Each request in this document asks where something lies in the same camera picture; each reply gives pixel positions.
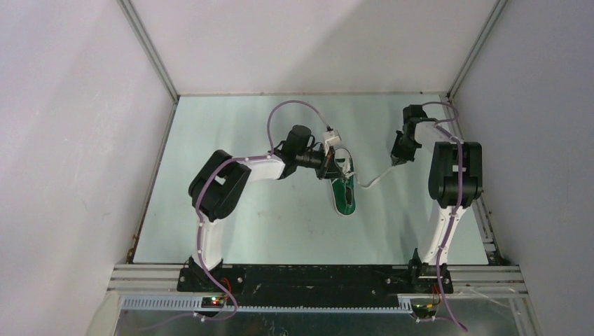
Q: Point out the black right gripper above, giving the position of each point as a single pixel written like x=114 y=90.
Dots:
x=398 y=157

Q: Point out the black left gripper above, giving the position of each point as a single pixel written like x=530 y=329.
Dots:
x=330 y=169

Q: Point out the green canvas sneaker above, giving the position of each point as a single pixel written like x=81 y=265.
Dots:
x=343 y=187

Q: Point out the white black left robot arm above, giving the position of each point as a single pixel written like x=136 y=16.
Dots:
x=217 y=188

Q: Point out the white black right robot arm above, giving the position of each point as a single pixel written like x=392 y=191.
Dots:
x=455 y=181

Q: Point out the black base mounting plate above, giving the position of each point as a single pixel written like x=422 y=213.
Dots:
x=311 y=286

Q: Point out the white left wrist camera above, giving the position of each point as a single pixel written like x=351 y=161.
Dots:
x=331 y=138

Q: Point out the aluminium frame rail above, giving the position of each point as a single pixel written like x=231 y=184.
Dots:
x=473 y=279

